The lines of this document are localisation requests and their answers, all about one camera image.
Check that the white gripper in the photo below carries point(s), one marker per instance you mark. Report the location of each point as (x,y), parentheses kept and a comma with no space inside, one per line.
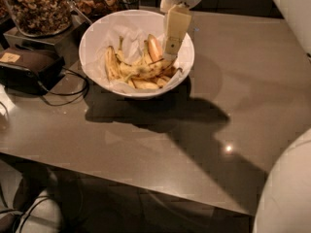
(177,22)

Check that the spotted top banana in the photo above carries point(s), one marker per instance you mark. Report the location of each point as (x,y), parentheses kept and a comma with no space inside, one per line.
(145,70)

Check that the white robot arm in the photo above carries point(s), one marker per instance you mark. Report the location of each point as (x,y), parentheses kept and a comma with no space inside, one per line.
(263,155)

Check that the white paper bowl liner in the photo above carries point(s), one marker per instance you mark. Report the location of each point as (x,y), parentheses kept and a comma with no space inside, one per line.
(129,29)

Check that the white bowl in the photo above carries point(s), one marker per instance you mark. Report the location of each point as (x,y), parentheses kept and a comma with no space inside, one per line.
(136,23)

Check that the bottom yellow banana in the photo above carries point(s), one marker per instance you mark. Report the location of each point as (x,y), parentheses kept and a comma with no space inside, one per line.
(142,84)

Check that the yellow banana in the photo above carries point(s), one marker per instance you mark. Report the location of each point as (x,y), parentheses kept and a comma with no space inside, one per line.
(142,84)
(111,64)

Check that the left yellow banana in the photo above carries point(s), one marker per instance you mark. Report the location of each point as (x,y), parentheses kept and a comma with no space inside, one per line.
(111,64)

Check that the pink-orange fruit piece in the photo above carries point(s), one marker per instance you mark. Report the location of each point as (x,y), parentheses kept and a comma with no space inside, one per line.
(155,49)

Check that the metal tray stand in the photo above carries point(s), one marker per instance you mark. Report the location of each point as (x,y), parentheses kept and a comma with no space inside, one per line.
(65,44)

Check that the glass jar of nuts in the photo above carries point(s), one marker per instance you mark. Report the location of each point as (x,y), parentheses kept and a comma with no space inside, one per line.
(40,18)

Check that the black brown card terminal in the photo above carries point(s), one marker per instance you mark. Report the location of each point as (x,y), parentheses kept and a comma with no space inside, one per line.
(30,71)

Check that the white stool seat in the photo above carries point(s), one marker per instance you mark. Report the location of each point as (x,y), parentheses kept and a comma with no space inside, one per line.
(43,216)

